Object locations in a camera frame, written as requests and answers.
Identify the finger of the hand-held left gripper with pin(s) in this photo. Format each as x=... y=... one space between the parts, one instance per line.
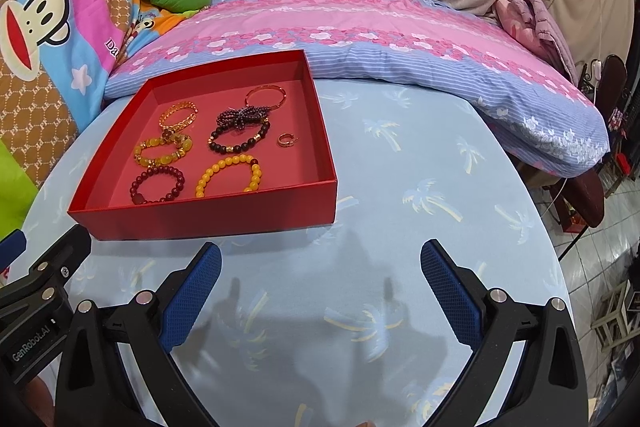
x=65 y=257
x=11 y=247

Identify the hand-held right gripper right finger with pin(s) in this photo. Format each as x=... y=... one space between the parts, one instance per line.
x=450 y=297

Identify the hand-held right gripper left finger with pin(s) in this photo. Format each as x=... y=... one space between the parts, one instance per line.
x=192 y=297

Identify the red cardboard box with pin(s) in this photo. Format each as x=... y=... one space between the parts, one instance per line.
x=300 y=159

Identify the person's left forearm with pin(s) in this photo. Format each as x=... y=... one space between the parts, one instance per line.
x=39 y=402

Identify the light blue palm print tablecloth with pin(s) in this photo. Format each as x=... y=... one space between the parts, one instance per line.
x=400 y=187

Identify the white metal stool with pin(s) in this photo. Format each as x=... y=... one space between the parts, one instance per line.
x=617 y=312

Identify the dark red chair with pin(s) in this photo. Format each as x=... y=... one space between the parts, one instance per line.
x=587 y=197

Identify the rose gold bangle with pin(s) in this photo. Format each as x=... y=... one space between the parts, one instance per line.
x=248 y=99

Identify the white charger plug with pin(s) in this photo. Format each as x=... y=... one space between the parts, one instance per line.
x=595 y=67

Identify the pink and blue floral pillow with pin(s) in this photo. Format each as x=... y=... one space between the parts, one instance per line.
x=375 y=22

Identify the folded purple cloth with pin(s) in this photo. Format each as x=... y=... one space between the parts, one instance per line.
x=535 y=22

